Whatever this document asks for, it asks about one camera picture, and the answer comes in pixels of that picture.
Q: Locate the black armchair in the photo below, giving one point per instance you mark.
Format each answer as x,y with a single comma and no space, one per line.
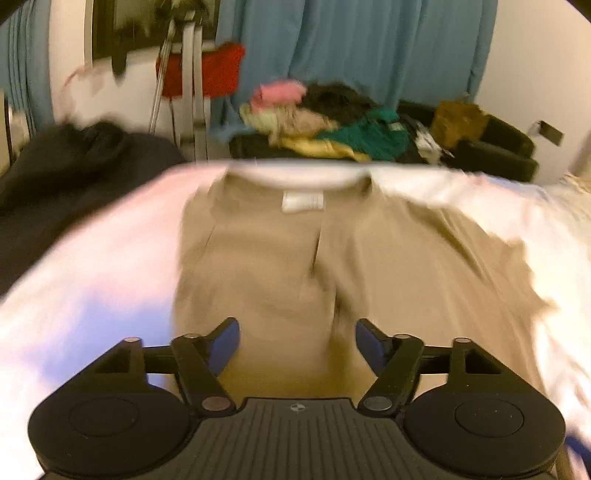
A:
494,147

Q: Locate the green garment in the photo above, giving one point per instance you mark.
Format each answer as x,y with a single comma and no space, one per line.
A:
374,134

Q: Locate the yellow garment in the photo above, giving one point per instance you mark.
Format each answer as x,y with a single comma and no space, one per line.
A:
318,146

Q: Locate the black cloth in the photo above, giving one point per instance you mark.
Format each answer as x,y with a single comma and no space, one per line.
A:
69,175

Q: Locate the red cloth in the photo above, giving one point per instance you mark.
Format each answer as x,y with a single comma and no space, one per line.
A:
217,69

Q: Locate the beige crumpled garment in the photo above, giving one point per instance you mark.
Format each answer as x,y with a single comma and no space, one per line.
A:
291,121

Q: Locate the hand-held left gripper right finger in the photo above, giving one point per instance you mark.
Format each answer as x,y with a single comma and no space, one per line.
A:
369,344

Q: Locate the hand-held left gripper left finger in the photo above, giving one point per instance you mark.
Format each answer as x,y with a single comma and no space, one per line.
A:
225,342

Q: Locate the metal tripod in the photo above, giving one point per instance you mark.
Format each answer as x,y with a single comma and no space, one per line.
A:
184,83

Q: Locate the mustard brown garment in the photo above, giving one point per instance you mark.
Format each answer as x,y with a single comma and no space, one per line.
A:
459,121

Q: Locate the black fuzzy garment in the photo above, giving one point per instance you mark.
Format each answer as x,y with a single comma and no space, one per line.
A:
337,99

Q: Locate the pink garment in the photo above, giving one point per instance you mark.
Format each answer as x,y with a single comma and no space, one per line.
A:
277,92

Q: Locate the blue curtain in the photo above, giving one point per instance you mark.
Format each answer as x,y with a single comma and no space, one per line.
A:
369,50

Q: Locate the beige shirt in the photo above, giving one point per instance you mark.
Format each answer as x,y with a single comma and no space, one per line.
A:
323,277

